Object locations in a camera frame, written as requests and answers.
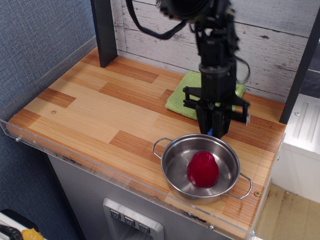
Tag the grey toy fridge cabinet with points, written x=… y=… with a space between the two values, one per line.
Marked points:
x=86 y=191

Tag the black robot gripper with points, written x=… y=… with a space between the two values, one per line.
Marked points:
x=216 y=102

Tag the silver dispenser button panel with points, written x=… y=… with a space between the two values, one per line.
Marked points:
x=127 y=224

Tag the white grooved side unit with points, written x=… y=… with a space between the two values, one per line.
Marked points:
x=297 y=165

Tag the black right vertical post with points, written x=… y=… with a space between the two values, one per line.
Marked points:
x=303 y=67

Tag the blue handled metal spoon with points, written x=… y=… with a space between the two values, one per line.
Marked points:
x=210 y=132

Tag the black vertical post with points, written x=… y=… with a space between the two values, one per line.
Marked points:
x=303 y=67
x=104 y=31

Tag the black left vertical post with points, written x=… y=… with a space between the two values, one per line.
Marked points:
x=104 y=31

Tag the green cloth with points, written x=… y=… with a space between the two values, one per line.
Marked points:
x=175 y=102

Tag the clear acrylic table guard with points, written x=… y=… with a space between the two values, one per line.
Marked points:
x=113 y=120

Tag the silver metal pot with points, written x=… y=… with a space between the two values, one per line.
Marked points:
x=176 y=157

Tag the red plastic pepper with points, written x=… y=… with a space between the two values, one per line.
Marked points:
x=203 y=170

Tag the black and yellow object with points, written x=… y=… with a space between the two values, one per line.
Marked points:
x=11 y=233

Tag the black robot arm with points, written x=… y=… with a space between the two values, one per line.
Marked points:
x=207 y=14

